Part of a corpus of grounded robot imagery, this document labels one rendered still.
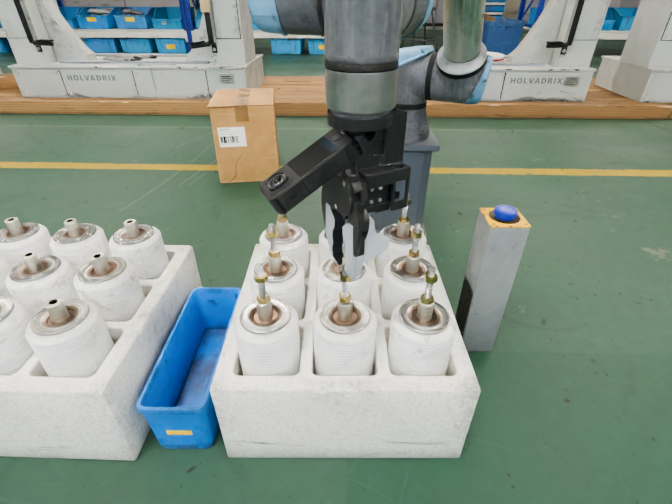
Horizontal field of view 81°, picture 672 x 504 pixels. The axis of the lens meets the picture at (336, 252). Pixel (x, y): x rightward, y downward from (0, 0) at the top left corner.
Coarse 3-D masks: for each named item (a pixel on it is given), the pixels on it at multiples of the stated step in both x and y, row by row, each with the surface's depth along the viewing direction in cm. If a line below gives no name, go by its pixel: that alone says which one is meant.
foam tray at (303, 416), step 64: (256, 256) 85; (384, 320) 68; (256, 384) 57; (320, 384) 57; (384, 384) 57; (448, 384) 57; (256, 448) 65; (320, 448) 65; (384, 448) 65; (448, 448) 65
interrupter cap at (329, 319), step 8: (328, 304) 61; (336, 304) 61; (360, 304) 61; (320, 312) 59; (328, 312) 59; (336, 312) 60; (352, 312) 60; (360, 312) 59; (368, 312) 59; (320, 320) 58; (328, 320) 58; (336, 320) 58; (352, 320) 58; (360, 320) 58; (368, 320) 58; (328, 328) 56; (336, 328) 56; (344, 328) 56; (352, 328) 56; (360, 328) 56
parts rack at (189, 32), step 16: (192, 0) 469; (0, 32) 466; (80, 32) 463; (96, 32) 463; (112, 32) 462; (128, 32) 461; (144, 32) 461; (160, 32) 460; (176, 32) 460; (192, 32) 459; (256, 32) 457
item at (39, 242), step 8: (40, 224) 82; (40, 232) 79; (48, 232) 82; (24, 240) 77; (32, 240) 78; (40, 240) 79; (48, 240) 81; (0, 248) 75; (8, 248) 76; (16, 248) 76; (24, 248) 77; (32, 248) 78; (40, 248) 79; (48, 248) 81; (0, 256) 77; (8, 256) 76; (16, 256) 77; (8, 264) 77; (16, 264) 77
